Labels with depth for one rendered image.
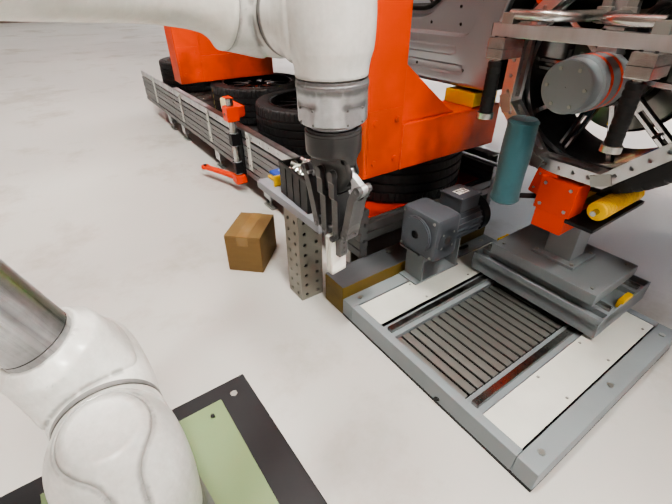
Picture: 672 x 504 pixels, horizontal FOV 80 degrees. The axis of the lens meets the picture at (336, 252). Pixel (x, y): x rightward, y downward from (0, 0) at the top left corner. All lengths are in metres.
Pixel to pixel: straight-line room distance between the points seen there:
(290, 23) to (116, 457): 0.51
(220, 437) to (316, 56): 0.67
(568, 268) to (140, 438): 1.42
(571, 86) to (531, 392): 0.83
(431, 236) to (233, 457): 0.94
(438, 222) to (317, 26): 1.01
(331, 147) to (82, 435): 0.45
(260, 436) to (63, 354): 0.41
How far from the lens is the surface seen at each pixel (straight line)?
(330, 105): 0.49
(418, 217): 1.42
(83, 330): 0.69
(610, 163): 1.44
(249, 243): 1.73
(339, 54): 0.48
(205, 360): 1.47
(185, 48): 3.03
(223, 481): 0.81
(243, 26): 0.58
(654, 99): 1.50
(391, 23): 1.30
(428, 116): 1.50
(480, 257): 1.70
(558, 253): 1.67
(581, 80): 1.19
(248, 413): 0.94
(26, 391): 0.70
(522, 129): 1.30
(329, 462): 1.20
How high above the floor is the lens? 1.06
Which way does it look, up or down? 33 degrees down
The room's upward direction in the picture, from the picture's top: straight up
